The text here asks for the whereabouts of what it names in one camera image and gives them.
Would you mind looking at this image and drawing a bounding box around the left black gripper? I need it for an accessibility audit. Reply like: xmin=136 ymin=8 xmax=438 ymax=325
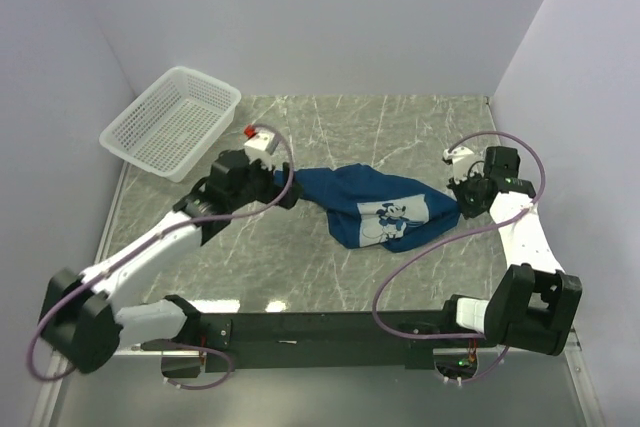
xmin=230 ymin=153 xmax=305 ymax=210

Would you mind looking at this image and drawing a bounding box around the blue mickey mouse t-shirt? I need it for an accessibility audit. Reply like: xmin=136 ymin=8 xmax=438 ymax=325
xmin=294 ymin=164 xmax=460 ymax=253

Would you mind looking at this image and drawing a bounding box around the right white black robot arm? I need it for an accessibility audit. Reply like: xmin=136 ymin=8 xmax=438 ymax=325
xmin=438 ymin=146 xmax=582 ymax=356

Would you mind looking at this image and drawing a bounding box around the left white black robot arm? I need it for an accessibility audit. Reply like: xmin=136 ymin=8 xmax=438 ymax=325
xmin=37 ymin=150 xmax=301 ymax=374

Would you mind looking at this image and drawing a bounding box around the white plastic mesh basket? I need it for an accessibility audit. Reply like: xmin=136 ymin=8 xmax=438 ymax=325
xmin=99 ymin=66 xmax=242 ymax=183

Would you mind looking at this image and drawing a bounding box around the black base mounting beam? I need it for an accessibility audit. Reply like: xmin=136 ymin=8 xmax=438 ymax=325
xmin=187 ymin=311 xmax=469 ymax=370

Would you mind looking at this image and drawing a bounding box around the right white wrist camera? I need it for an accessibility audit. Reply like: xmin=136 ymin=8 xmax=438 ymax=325
xmin=443 ymin=146 xmax=479 ymax=184

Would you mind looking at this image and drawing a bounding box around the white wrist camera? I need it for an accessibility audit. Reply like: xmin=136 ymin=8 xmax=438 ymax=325
xmin=243 ymin=125 xmax=279 ymax=170
xmin=443 ymin=146 xmax=479 ymax=184

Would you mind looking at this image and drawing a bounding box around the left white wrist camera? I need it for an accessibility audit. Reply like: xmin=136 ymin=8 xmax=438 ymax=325
xmin=243 ymin=125 xmax=279 ymax=170

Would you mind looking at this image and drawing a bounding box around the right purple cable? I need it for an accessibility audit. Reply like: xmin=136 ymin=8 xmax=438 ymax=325
xmin=372 ymin=130 xmax=547 ymax=386

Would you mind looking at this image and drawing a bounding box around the purple cable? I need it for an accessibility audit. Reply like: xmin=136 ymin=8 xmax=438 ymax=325
xmin=28 ymin=124 xmax=296 ymax=382
xmin=372 ymin=130 xmax=547 ymax=386

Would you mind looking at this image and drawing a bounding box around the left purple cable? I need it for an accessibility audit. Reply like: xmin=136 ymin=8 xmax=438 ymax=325
xmin=28 ymin=124 xmax=296 ymax=382

